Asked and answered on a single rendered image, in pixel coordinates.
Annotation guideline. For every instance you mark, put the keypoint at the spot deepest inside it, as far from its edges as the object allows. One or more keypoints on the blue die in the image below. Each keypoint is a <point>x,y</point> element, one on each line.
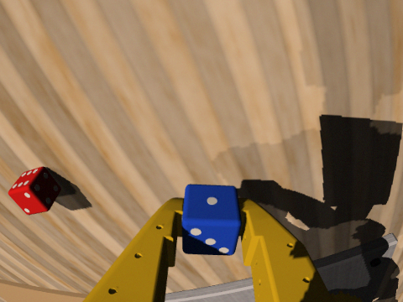
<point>211,220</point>

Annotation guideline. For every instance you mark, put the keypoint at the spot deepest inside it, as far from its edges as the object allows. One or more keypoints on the red die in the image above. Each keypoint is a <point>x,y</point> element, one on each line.
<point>35,191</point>

